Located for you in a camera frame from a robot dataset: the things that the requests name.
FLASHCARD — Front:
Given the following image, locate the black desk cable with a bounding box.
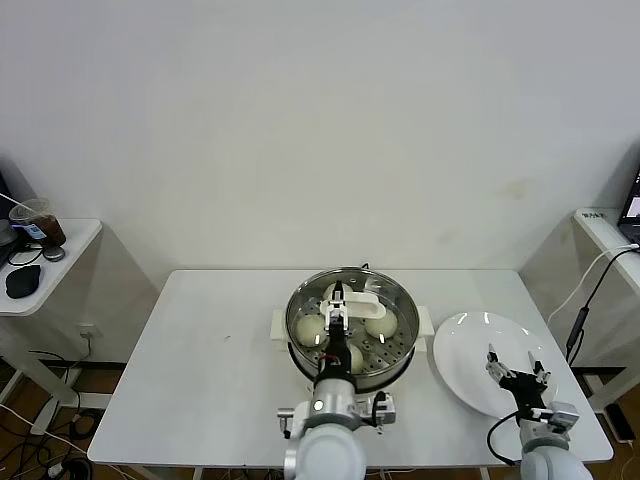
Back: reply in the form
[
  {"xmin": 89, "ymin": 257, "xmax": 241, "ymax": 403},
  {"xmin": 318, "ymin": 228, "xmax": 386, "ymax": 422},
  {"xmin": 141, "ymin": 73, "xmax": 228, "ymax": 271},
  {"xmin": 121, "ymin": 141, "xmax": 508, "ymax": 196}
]
[{"xmin": 5, "ymin": 243, "xmax": 45, "ymax": 268}]

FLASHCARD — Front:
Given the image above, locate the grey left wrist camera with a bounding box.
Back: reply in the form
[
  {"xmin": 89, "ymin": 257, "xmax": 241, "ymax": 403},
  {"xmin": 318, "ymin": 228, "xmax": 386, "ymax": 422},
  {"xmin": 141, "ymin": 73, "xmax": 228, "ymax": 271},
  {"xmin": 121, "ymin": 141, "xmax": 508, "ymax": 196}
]
[{"xmin": 372, "ymin": 390, "xmax": 399, "ymax": 427}]

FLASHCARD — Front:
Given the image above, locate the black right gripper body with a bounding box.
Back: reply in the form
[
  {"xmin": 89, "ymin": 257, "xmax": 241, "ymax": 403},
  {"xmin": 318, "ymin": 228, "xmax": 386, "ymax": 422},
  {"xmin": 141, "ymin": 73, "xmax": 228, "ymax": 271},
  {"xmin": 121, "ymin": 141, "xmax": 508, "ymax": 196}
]
[{"xmin": 499, "ymin": 372, "xmax": 549, "ymax": 412}]

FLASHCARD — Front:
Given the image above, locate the perforated steel steamer basket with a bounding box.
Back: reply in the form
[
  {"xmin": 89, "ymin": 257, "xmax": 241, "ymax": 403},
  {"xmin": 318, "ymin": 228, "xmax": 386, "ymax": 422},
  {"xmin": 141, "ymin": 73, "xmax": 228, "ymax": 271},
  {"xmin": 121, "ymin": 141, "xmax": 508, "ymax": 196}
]
[{"xmin": 284, "ymin": 268, "xmax": 419, "ymax": 392}]

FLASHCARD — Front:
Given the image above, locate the black floor cable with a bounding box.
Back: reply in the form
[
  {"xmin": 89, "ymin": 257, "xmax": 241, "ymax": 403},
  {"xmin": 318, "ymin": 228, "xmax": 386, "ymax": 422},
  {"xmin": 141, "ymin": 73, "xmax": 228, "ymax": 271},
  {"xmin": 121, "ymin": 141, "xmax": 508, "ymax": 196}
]
[{"xmin": 27, "ymin": 351, "xmax": 84, "ymax": 374}]

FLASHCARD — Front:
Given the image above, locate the cream electric cooker base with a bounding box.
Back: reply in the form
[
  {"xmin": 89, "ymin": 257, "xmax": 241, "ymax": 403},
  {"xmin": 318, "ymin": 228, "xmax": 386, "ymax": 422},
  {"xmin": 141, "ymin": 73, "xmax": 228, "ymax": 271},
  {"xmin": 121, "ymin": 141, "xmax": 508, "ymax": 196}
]
[{"xmin": 269, "ymin": 305, "xmax": 434, "ymax": 417}]

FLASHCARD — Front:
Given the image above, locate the white floor cable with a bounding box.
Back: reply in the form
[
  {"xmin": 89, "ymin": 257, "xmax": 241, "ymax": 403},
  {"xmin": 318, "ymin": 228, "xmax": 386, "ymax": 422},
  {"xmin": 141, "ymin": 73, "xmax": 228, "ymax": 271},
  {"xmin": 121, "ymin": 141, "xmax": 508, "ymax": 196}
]
[{"xmin": 0, "ymin": 403, "xmax": 89, "ymax": 457}]

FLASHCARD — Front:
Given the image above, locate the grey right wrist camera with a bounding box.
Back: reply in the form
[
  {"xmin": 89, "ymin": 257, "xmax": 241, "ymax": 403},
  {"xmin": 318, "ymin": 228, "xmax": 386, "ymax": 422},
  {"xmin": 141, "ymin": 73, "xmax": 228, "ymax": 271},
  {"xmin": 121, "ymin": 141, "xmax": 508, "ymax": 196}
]
[{"xmin": 529, "ymin": 403, "xmax": 580, "ymax": 434}]

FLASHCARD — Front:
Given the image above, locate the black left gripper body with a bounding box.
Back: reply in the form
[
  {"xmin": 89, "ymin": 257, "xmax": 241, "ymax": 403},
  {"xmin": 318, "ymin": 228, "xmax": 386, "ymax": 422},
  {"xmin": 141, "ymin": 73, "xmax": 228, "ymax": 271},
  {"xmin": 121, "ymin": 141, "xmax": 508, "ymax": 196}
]
[{"xmin": 319, "ymin": 324, "xmax": 354, "ymax": 382}]

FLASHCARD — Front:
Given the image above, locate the white side table with cup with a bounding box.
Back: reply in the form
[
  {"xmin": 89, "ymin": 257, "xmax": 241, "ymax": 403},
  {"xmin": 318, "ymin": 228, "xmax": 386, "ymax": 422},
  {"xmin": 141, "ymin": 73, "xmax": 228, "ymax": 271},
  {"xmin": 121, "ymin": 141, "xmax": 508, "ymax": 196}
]
[{"xmin": 0, "ymin": 218, "xmax": 103, "ymax": 436}]

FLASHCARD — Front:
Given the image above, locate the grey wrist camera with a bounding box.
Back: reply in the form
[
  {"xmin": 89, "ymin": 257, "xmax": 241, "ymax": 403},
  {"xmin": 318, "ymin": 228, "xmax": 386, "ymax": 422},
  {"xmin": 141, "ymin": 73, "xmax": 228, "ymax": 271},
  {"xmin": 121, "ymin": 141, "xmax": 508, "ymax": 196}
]
[
  {"xmin": 529, "ymin": 403, "xmax": 580, "ymax": 434},
  {"xmin": 372, "ymin": 390, "xmax": 399, "ymax": 427}
]

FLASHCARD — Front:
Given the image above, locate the black cable with inline adapter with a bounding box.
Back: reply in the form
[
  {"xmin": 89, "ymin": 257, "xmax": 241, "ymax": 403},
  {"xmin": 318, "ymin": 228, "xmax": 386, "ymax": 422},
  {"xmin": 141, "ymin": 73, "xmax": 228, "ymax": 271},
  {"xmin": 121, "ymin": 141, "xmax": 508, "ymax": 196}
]
[{"xmin": 564, "ymin": 246, "xmax": 639, "ymax": 364}]

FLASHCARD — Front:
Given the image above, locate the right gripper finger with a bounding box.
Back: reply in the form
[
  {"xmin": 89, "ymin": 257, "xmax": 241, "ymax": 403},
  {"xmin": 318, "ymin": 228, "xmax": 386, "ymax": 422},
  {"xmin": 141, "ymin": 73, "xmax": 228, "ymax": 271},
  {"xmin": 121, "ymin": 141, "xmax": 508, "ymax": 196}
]
[
  {"xmin": 527, "ymin": 349, "xmax": 551, "ymax": 386},
  {"xmin": 484, "ymin": 343, "xmax": 512, "ymax": 386}
]

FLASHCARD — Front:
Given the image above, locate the black device with blue label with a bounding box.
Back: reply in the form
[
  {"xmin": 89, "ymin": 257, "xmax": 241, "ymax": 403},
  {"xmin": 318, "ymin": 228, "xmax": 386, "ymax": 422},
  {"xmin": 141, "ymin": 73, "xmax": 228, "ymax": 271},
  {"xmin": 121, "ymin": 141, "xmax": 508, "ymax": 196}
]
[{"xmin": 10, "ymin": 223, "xmax": 45, "ymax": 246}]

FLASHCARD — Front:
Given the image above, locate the white charging cable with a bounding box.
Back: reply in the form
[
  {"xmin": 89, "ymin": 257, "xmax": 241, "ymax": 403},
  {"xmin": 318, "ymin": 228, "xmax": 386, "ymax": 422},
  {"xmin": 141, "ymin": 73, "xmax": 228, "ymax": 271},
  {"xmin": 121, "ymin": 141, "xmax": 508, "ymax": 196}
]
[{"xmin": 546, "ymin": 243, "xmax": 637, "ymax": 326}]

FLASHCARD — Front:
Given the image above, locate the glass lid with cream handle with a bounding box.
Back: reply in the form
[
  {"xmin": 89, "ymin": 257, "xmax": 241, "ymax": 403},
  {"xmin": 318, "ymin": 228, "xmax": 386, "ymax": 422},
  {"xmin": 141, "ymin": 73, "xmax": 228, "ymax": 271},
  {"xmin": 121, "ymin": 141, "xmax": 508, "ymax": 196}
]
[{"xmin": 285, "ymin": 267, "xmax": 419, "ymax": 375}]

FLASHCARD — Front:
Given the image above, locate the plastic iced coffee cup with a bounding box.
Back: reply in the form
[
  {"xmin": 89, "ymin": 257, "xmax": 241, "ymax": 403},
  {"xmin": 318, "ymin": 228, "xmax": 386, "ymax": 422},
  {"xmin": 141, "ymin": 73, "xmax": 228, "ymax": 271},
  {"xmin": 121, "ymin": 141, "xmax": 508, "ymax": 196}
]
[{"xmin": 8, "ymin": 197, "xmax": 68, "ymax": 246}]

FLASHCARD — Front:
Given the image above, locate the black computer mouse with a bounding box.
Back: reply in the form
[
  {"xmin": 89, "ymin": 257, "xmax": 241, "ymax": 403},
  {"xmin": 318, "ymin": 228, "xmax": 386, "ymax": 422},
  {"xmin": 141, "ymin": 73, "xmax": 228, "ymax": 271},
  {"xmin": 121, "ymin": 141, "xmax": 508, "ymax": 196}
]
[{"xmin": 5, "ymin": 264, "xmax": 42, "ymax": 299}]

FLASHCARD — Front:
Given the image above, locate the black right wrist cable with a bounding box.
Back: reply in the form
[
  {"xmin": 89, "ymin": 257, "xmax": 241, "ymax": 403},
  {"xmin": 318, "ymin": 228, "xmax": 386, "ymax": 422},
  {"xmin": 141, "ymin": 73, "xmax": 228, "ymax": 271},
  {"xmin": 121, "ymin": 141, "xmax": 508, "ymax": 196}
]
[{"xmin": 487, "ymin": 412, "xmax": 524, "ymax": 467}]

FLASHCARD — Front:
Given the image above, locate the white round plate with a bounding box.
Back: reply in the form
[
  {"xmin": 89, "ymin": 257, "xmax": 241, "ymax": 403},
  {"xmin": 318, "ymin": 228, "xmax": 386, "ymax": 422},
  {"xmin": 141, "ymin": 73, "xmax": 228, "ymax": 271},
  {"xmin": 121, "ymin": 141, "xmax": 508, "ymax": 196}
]
[{"xmin": 432, "ymin": 311, "xmax": 558, "ymax": 419}]

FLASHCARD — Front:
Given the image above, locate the black laptop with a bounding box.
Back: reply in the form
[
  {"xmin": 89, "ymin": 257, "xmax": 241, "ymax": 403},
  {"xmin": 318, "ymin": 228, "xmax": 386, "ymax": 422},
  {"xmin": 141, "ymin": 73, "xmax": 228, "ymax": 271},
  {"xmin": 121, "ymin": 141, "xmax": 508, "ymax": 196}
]
[{"xmin": 617, "ymin": 167, "xmax": 640, "ymax": 246}]

